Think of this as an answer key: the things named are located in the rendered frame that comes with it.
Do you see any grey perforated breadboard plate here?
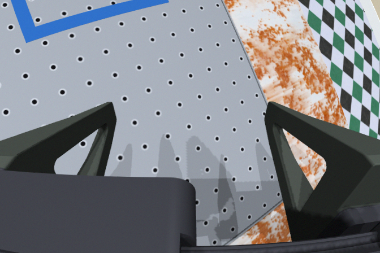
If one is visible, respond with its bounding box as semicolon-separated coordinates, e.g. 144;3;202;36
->
0;0;283;246

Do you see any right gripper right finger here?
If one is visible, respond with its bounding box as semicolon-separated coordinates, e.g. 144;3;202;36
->
264;101;380;241

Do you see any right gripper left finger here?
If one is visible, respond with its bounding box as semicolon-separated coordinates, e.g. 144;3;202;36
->
0;102;116;176

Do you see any blue tape outline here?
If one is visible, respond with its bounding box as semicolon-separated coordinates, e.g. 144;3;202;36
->
11;0;169;43

